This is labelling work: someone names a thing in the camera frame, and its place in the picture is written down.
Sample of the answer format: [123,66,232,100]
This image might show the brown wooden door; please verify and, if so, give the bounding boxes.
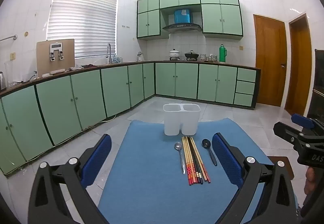
[254,14,288,107]
[285,13,313,117]

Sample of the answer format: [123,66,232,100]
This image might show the black spoon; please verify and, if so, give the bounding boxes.
[202,139,217,166]

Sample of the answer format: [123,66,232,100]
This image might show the dark glass cabinet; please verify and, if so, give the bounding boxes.
[306,49,324,123]

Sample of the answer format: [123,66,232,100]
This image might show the green thermos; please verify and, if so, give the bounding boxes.
[219,44,227,63]

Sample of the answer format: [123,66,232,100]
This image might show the chrome kitchen faucet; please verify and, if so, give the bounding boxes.
[106,43,113,64]

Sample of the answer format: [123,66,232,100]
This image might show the green wall cabinets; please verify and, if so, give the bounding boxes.
[137,0,244,41]

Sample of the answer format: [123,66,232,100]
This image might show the blue table mat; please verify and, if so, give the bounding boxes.
[97,118,299,224]

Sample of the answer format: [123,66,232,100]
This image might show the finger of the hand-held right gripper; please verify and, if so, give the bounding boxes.
[291,113,324,136]
[273,122,313,150]

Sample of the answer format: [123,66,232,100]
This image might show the person's right hand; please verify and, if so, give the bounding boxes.
[304,167,318,195]

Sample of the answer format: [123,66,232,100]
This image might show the black wok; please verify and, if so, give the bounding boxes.
[184,50,199,60]

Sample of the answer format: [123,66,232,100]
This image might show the dark cloth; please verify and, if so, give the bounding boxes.
[68,63,100,71]

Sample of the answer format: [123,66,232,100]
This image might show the white window blind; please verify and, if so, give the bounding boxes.
[46,0,119,59]

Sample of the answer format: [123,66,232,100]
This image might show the bundle of mixed chopsticks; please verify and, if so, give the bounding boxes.
[182,136,211,186]

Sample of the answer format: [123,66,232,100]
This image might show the brown wooden board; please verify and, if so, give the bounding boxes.
[36,39,76,75]

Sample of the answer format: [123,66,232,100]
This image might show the metal spoon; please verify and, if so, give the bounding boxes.
[174,142,186,174]

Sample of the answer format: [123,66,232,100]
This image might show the brown wooden side table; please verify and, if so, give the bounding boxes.
[268,155,294,181]

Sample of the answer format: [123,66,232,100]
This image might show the clear glass pitcher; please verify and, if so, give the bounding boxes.
[4,60,16,88]

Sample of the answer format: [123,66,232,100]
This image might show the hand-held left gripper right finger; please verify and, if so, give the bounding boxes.
[212,133,297,224]

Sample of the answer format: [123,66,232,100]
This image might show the green base cabinets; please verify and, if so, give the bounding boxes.
[0,60,261,176]

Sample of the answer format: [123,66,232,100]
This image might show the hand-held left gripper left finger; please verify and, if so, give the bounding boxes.
[28,134,112,224]

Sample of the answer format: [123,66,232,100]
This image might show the white twin utensil holder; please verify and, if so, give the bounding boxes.
[163,104,201,136]

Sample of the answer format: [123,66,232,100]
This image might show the range hood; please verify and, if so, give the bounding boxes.
[162,9,203,34]

